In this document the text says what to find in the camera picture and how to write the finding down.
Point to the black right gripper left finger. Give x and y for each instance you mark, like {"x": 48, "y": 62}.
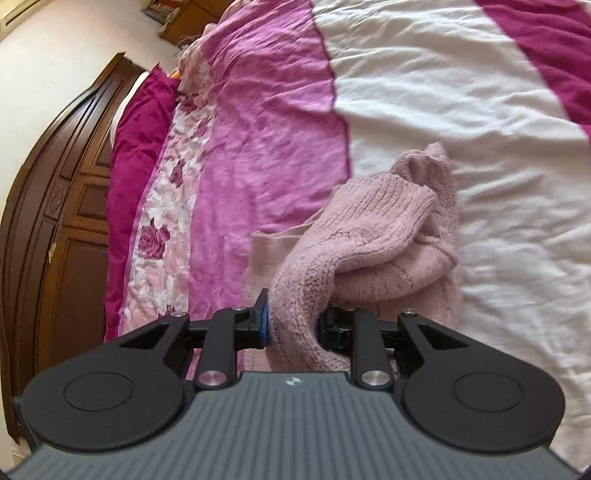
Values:
{"x": 252, "y": 324}

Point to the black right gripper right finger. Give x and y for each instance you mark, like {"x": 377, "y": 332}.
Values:
{"x": 335, "y": 330}

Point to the pink knitted sweater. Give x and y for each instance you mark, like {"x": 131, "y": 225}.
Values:
{"x": 384, "y": 243}

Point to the dark wooden headboard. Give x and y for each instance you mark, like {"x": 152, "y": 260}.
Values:
{"x": 54, "y": 239}

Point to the pink floral bed quilt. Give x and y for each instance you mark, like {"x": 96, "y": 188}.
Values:
{"x": 280, "y": 101}

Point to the magenta pillow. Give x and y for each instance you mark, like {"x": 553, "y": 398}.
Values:
{"x": 139, "y": 128}

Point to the long wooden cabinet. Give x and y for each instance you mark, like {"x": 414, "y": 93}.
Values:
{"x": 188, "y": 21}

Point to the stack of books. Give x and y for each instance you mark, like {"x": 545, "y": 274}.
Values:
{"x": 161, "y": 10}

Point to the white air conditioner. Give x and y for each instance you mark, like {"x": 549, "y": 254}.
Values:
{"x": 15, "y": 12}

